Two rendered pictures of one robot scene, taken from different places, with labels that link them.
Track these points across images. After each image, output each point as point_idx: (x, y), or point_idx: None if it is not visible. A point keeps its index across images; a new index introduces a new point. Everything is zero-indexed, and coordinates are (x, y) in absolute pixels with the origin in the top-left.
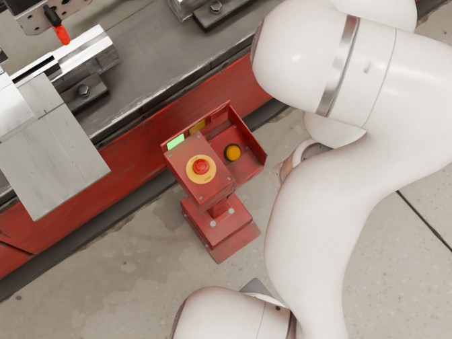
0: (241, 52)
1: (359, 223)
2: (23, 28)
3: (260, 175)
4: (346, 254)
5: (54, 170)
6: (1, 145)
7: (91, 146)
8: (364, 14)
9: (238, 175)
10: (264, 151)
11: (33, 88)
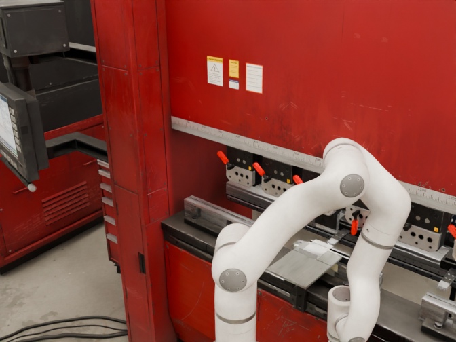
0: None
1: (294, 201)
2: (345, 212)
3: None
4: (282, 212)
5: (294, 269)
6: (297, 252)
7: (313, 278)
8: (373, 170)
9: None
10: None
11: (331, 255)
